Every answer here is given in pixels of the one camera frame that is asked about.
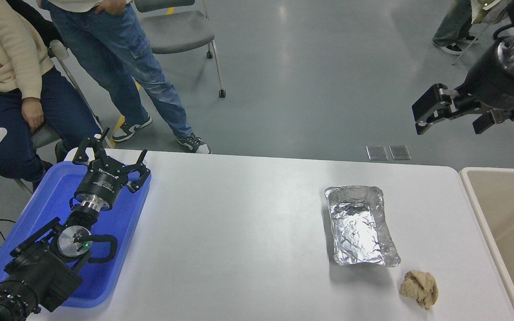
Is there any standing person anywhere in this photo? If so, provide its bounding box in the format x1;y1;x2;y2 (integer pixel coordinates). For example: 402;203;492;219
37;0;211;155

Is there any grey padded chair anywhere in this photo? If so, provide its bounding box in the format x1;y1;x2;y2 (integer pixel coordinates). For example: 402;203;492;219
133;0;226;99

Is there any metal floor outlet plate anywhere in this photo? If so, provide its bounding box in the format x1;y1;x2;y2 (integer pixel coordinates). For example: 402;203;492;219
389;145;412;161
366;146;388;161

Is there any blue plastic tray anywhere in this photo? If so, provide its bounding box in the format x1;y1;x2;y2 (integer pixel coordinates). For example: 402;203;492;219
0;160;152;309

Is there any rectangular foil tray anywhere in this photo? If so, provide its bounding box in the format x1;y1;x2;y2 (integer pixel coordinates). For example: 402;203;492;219
324;185;401;268

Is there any seated person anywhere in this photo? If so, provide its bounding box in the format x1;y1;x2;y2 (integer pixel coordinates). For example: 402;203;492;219
0;0;102;190

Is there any seated person's left hand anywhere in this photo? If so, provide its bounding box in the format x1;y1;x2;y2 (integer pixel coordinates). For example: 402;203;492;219
21;98;45;133

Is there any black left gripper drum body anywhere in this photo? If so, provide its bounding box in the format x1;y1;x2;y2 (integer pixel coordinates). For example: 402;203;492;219
75;161;129;211

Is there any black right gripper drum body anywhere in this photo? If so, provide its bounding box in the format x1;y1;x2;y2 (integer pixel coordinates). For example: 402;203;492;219
457;42;514;122

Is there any crumpled tan paper ball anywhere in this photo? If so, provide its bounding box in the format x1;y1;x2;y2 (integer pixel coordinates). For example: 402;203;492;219
400;270;439;310

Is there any draped pale jacket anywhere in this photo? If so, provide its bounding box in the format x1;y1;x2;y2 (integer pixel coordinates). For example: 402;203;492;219
470;0;512;24

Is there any seated person's chair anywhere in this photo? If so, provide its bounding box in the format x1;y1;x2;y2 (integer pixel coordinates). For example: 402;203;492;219
16;39;106;197

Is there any black garment on chair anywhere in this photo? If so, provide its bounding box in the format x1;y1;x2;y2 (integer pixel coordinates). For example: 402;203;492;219
7;0;63;47

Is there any distant person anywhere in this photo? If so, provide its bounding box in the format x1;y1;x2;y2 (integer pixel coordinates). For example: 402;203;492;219
432;0;481;55

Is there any standing person's left hand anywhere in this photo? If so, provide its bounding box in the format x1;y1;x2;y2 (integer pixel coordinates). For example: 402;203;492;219
94;0;132;15

